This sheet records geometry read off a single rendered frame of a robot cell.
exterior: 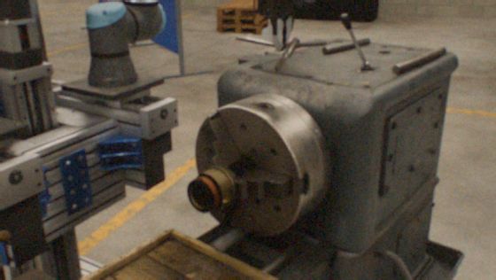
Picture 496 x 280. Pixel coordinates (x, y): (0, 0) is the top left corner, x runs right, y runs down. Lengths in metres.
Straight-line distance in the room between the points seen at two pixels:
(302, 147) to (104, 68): 0.73
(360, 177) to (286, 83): 0.29
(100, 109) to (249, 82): 0.53
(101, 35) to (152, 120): 0.29
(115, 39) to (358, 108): 0.77
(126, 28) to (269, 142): 0.69
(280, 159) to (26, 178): 0.58
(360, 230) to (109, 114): 0.82
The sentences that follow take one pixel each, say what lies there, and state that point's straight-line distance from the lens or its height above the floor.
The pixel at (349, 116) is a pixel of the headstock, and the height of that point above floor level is 1.21.
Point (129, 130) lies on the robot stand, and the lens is 1.56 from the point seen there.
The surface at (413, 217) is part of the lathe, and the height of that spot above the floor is 0.79.
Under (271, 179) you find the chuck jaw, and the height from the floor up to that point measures 1.11.
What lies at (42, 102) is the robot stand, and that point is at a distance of 1.57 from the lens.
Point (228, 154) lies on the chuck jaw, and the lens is 1.12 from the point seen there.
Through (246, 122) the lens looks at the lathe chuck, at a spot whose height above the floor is 1.20.
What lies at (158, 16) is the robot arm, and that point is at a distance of 1.69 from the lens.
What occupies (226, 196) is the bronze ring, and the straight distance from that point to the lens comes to 1.06.
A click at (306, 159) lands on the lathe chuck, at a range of 1.08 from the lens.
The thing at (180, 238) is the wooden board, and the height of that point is 0.90.
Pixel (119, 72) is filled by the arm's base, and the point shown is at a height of 1.21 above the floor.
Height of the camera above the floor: 1.58
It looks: 22 degrees down
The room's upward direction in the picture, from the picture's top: 1 degrees counter-clockwise
